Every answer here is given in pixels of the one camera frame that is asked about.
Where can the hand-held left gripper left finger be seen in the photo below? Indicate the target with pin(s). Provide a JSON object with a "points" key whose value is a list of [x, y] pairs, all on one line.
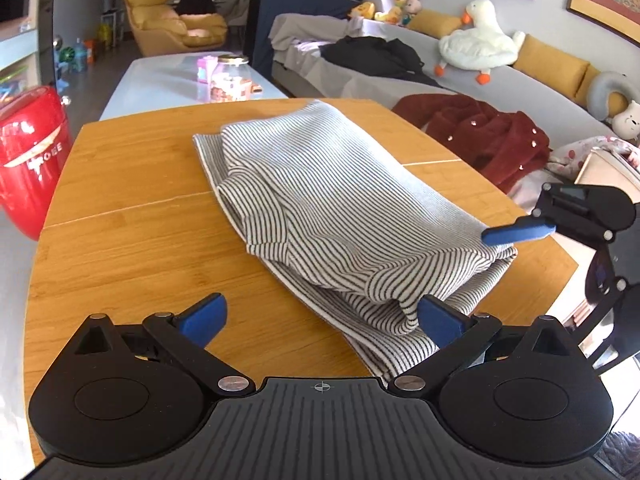
{"points": [[202, 317]]}

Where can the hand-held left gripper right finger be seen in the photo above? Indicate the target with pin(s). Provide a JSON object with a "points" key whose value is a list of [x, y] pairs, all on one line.
{"points": [[440, 320]]}

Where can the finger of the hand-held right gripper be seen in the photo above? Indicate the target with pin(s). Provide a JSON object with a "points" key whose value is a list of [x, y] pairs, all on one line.
{"points": [[520, 231]]}

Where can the striped white sweater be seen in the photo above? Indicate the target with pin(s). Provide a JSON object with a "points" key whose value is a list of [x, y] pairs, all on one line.
{"points": [[325, 200]]}

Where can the beige bag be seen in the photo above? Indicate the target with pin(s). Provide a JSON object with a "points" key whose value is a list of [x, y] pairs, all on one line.
{"points": [[600, 170]]}

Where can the floral cloth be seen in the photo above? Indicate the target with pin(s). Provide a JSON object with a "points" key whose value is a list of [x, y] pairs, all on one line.
{"points": [[567, 152]]}

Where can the white bear plush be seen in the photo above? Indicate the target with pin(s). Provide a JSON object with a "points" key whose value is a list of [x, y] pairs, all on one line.
{"points": [[627, 122]]}

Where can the red fuzzy coat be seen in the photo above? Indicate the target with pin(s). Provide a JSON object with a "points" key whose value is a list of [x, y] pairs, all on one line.
{"points": [[475, 130]]}

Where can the grey neck pillow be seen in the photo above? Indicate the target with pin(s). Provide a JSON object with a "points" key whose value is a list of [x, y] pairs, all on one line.
{"points": [[600, 92]]}

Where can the grey sofa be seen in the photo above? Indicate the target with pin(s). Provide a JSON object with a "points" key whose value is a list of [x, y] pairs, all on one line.
{"points": [[525, 95]]}

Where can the yellow cushion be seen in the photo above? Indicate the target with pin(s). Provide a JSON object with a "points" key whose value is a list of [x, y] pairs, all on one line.
{"points": [[432, 22], [552, 67]]}

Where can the white goose plush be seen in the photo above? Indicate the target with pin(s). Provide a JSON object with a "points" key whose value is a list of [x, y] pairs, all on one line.
{"points": [[475, 45]]}

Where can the black garment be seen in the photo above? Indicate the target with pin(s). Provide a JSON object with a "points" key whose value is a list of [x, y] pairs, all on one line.
{"points": [[375, 57]]}

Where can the red round appliance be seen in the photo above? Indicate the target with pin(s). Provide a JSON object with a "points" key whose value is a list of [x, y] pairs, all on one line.
{"points": [[30, 170]]}

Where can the glass jar with gold lid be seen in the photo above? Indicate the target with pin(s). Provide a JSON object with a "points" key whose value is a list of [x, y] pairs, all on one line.
{"points": [[231, 82]]}

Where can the white coffee table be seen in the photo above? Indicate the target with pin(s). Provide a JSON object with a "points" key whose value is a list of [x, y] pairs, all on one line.
{"points": [[150, 85]]}

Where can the pink box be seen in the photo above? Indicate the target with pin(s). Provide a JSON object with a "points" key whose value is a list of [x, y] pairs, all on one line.
{"points": [[205, 70]]}

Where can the pink plush toy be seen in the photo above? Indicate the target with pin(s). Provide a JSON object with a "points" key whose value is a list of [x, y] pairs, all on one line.
{"points": [[412, 7]]}

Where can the yellow plush toy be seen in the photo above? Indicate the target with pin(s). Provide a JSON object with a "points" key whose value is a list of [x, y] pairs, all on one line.
{"points": [[392, 10]]}

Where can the yellow duck plush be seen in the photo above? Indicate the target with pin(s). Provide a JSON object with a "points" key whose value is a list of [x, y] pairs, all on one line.
{"points": [[361, 10]]}

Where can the grey cloth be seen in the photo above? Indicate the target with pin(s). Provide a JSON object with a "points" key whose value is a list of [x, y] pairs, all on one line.
{"points": [[300, 35]]}

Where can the green ball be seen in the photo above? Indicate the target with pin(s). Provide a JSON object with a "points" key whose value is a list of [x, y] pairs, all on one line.
{"points": [[67, 55]]}

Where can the yellow armchair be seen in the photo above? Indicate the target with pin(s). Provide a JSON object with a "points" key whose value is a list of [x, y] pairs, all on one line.
{"points": [[160, 25]]}

